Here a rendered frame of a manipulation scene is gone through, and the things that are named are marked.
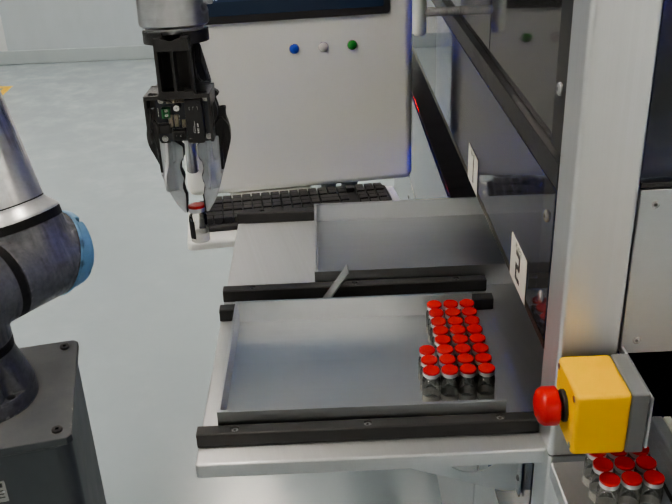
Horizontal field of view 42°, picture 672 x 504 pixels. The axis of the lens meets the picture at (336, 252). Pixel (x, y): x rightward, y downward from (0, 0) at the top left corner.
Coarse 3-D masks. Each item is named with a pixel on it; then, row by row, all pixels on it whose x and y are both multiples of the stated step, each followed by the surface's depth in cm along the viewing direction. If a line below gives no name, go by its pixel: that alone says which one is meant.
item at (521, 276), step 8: (512, 232) 111; (512, 240) 111; (512, 248) 111; (520, 248) 107; (512, 256) 111; (520, 256) 107; (512, 264) 112; (520, 264) 107; (512, 272) 112; (520, 272) 107; (520, 280) 107; (520, 288) 107; (520, 296) 108
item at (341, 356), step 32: (256, 320) 126; (288, 320) 126; (320, 320) 125; (352, 320) 125; (384, 320) 125; (416, 320) 125; (256, 352) 119; (288, 352) 118; (320, 352) 118; (352, 352) 118; (384, 352) 117; (416, 352) 117; (224, 384) 106; (256, 384) 112; (288, 384) 112; (320, 384) 111; (352, 384) 111; (384, 384) 111; (416, 384) 111; (224, 416) 102; (256, 416) 102; (288, 416) 102; (320, 416) 102; (352, 416) 102; (384, 416) 102; (416, 416) 102
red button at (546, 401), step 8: (536, 392) 87; (544, 392) 86; (552, 392) 86; (536, 400) 87; (544, 400) 86; (552, 400) 86; (560, 400) 87; (536, 408) 87; (544, 408) 86; (552, 408) 85; (560, 408) 85; (536, 416) 87; (544, 416) 86; (552, 416) 86; (560, 416) 86; (544, 424) 86; (552, 424) 86
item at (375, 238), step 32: (320, 224) 155; (352, 224) 154; (384, 224) 154; (416, 224) 154; (448, 224) 153; (480, 224) 153; (320, 256) 144; (352, 256) 143; (384, 256) 143; (416, 256) 142; (448, 256) 142; (480, 256) 142
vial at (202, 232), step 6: (192, 210) 102; (198, 210) 102; (204, 210) 103; (192, 216) 103; (198, 216) 102; (204, 216) 103; (198, 222) 102; (204, 222) 103; (198, 228) 103; (204, 228) 103; (198, 234) 103; (204, 234) 103; (192, 240) 104; (198, 240) 103; (204, 240) 103
